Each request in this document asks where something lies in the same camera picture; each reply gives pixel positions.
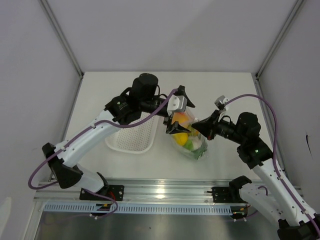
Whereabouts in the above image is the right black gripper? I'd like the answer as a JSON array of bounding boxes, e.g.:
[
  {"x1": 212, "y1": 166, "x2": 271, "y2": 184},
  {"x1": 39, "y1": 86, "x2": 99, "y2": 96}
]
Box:
[{"x1": 191, "y1": 109, "x2": 246, "y2": 145}]

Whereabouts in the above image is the green lettuce head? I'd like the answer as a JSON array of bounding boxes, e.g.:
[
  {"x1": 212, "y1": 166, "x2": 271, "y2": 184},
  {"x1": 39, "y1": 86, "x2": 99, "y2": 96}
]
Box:
[{"x1": 188, "y1": 136, "x2": 208, "y2": 160}]

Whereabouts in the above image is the clear zip top bag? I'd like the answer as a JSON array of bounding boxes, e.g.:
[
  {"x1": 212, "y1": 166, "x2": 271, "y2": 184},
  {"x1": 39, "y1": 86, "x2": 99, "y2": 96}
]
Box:
[{"x1": 171, "y1": 107, "x2": 208, "y2": 160}]

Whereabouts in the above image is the green apple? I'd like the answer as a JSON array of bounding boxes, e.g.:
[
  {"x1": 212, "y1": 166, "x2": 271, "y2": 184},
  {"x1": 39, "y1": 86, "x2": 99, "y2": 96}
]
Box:
[{"x1": 183, "y1": 140, "x2": 195, "y2": 152}]

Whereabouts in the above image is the orange fruit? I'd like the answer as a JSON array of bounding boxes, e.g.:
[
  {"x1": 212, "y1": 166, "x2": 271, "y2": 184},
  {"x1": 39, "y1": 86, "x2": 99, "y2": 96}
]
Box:
[{"x1": 172, "y1": 112, "x2": 189, "y2": 123}]

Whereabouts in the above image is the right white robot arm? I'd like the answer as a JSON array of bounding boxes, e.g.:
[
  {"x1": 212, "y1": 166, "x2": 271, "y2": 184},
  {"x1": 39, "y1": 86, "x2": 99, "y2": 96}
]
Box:
[{"x1": 192, "y1": 110, "x2": 320, "y2": 240}]

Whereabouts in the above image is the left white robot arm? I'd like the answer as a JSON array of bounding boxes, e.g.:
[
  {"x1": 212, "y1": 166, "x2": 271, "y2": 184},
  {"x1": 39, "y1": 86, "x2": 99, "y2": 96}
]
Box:
[{"x1": 42, "y1": 73, "x2": 195, "y2": 200}]

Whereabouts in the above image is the white perforated plastic basket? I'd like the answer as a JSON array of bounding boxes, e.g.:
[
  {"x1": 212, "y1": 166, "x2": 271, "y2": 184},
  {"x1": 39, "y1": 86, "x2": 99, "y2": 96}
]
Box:
[{"x1": 105, "y1": 116, "x2": 159, "y2": 154}]

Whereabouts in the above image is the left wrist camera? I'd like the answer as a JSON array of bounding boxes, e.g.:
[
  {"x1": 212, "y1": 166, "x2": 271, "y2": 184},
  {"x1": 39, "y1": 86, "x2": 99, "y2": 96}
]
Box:
[{"x1": 166, "y1": 95, "x2": 188, "y2": 116}]

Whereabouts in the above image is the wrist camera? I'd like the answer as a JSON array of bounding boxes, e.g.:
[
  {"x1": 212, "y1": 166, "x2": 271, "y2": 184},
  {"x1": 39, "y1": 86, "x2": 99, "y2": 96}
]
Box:
[
  {"x1": 214, "y1": 95, "x2": 229, "y2": 113},
  {"x1": 166, "y1": 95, "x2": 188, "y2": 116}
]

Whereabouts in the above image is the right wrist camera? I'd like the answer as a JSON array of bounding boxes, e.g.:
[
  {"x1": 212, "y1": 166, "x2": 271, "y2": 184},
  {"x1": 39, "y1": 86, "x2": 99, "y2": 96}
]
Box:
[{"x1": 214, "y1": 95, "x2": 229, "y2": 113}]

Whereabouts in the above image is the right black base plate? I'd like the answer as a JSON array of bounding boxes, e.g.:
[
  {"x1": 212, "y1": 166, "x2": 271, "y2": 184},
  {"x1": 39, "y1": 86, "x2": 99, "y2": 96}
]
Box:
[{"x1": 207, "y1": 186, "x2": 246, "y2": 204}]

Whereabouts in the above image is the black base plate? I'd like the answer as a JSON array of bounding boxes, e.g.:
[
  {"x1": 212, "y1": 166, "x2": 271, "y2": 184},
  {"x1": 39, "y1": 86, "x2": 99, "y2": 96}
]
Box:
[
  {"x1": 79, "y1": 185, "x2": 125, "y2": 201},
  {"x1": 207, "y1": 186, "x2": 246, "y2": 204}
]

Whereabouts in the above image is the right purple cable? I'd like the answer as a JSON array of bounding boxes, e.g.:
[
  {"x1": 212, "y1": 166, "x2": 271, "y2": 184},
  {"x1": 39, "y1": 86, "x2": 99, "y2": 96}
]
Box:
[{"x1": 219, "y1": 93, "x2": 320, "y2": 226}]

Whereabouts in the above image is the purple cable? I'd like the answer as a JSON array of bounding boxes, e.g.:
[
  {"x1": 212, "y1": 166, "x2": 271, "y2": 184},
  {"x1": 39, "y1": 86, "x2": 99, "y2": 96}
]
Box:
[
  {"x1": 219, "y1": 93, "x2": 320, "y2": 226},
  {"x1": 27, "y1": 88, "x2": 180, "y2": 188}
]

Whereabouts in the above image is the white slotted cable duct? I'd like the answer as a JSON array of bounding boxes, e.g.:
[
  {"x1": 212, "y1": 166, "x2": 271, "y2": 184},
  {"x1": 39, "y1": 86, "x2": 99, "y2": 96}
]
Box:
[{"x1": 43, "y1": 202, "x2": 233, "y2": 216}]

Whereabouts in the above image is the aluminium mounting rail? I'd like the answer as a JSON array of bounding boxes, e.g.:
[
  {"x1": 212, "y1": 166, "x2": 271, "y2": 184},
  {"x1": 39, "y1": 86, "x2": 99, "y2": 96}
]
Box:
[{"x1": 33, "y1": 178, "x2": 230, "y2": 205}]

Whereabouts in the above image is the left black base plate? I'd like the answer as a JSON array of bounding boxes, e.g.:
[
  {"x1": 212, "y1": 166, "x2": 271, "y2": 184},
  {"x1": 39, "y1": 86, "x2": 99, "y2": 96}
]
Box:
[{"x1": 79, "y1": 185, "x2": 125, "y2": 201}]

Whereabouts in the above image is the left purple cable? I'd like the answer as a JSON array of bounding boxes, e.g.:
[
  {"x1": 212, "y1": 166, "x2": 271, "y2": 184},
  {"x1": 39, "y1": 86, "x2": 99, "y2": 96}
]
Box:
[{"x1": 27, "y1": 88, "x2": 180, "y2": 188}]

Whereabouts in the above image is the right aluminium frame post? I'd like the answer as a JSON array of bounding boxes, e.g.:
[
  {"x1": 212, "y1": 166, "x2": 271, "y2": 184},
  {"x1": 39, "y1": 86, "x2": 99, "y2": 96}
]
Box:
[{"x1": 255, "y1": 0, "x2": 307, "y2": 80}]

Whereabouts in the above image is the aluminium frame post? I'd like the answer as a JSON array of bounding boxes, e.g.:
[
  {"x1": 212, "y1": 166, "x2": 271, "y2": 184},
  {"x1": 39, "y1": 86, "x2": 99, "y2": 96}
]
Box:
[
  {"x1": 38, "y1": 0, "x2": 84, "y2": 79},
  {"x1": 255, "y1": 0, "x2": 307, "y2": 80}
]

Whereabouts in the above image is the left aluminium frame post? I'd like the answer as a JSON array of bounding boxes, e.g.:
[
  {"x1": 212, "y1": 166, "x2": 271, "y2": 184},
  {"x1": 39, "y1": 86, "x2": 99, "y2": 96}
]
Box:
[{"x1": 38, "y1": 0, "x2": 84, "y2": 79}]

